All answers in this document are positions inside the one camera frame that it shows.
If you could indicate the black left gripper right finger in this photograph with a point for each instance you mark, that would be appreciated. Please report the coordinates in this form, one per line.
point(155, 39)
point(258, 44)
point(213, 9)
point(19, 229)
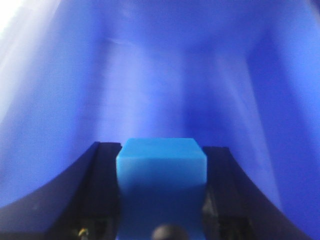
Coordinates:
point(235, 208)

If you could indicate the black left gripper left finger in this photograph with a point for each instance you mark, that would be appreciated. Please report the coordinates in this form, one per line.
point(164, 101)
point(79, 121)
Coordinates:
point(81, 203)

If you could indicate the blue cube block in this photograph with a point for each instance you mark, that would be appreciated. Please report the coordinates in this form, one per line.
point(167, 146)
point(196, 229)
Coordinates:
point(161, 181)

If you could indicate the blue bin left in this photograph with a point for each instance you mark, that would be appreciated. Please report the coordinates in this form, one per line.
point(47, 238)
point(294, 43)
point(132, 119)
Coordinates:
point(244, 74)

